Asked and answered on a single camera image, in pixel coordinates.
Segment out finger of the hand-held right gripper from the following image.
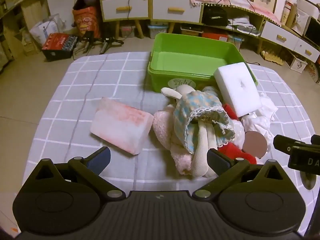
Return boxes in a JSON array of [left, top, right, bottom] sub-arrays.
[[273, 134, 320, 155]]

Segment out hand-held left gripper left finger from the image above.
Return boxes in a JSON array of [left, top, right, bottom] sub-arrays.
[[34, 146, 127, 201]]

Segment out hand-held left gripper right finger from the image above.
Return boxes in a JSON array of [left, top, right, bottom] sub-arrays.
[[192, 149, 288, 201]]

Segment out red cloth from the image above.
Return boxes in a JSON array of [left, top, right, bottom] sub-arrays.
[[217, 103, 258, 165]]

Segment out brown round pad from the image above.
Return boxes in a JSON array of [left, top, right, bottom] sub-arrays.
[[244, 131, 268, 158]]

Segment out white cloth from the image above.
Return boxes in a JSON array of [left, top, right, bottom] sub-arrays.
[[240, 112, 273, 153], [257, 92, 279, 120]]

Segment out rabbit doll with checked dress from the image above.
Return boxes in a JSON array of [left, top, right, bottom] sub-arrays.
[[161, 84, 236, 178]]

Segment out pink plush towel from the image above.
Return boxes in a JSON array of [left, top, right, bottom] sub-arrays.
[[152, 104, 200, 176]]

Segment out white sponge block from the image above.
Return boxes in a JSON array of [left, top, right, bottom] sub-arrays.
[[213, 62, 262, 117]]

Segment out green plastic bin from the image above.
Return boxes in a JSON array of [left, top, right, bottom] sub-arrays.
[[147, 32, 258, 94]]

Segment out white printed box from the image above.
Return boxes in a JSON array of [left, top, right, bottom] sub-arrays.
[[287, 54, 308, 73]]

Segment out wooden egg tray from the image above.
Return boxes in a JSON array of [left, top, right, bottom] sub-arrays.
[[260, 51, 285, 66]]

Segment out white cabinet drawer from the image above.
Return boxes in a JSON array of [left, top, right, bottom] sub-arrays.
[[261, 21, 300, 53], [294, 39, 320, 63], [102, 0, 149, 20], [152, 0, 202, 22]]

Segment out black tripod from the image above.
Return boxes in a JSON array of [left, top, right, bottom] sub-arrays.
[[98, 37, 125, 55], [74, 31, 97, 55]]

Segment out red and black box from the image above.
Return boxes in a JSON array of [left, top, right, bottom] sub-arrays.
[[41, 33, 78, 62]]

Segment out red storage box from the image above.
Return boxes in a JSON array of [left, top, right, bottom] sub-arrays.
[[201, 31, 228, 42]]

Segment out folded white clothes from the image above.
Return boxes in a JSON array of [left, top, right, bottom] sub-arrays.
[[228, 15, 262, 36]]

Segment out open white cardboard box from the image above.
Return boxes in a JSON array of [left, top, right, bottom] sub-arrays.
[[294, 0, 320, 37]]

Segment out small clear storage box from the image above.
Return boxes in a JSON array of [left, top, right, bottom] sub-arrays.
[[120, 26, 137, 39]]

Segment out red printed bag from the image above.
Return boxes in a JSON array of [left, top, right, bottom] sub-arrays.
[[72, 6, 101, 40]]

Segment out white plastic bag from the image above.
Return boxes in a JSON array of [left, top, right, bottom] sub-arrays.
[[29, 14, 63, 47]]

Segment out clear blue-lidded storage box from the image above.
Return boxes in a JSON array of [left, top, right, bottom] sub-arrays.
[[147, 22, 170, 40]]

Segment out black bag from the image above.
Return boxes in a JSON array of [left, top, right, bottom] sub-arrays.
[[202, 6, 228, 27]]

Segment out wooden shelf rack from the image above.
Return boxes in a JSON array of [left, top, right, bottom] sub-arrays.
[[0, 0, 51, 64]]

